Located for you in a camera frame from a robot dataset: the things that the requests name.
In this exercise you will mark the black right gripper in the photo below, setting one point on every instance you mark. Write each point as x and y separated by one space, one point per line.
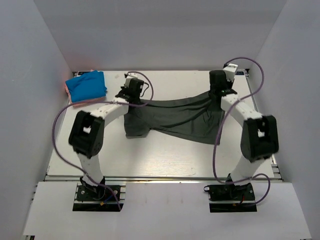
229 83

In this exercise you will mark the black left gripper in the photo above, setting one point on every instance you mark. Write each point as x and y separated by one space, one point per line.
123 89

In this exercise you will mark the dark grey t-shirt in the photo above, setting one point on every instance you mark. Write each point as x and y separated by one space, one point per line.
194 118

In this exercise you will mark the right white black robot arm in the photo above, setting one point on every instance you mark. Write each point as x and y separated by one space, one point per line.
246 117

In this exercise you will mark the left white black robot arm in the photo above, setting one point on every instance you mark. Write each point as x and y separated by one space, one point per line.
87 133

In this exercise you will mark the folded pink t-shirt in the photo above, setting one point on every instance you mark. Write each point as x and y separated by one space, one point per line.
82 101

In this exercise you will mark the folded blue t-shirt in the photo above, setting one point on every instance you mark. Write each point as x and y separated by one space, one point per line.
86 86

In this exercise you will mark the white front cover board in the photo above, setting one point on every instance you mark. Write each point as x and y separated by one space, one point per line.
164 211

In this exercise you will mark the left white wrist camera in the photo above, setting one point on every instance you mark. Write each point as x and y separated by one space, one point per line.
128 77

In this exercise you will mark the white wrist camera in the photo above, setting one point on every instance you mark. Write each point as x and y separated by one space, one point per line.
128 77
230 70

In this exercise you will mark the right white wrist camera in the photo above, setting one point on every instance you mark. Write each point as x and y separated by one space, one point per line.
230 70

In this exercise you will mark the aluminium table frame rail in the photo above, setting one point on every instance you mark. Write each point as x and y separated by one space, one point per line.
266 142

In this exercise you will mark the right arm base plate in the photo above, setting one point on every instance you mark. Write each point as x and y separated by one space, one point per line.
231 198

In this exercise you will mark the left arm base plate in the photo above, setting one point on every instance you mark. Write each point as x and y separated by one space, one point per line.
86 200

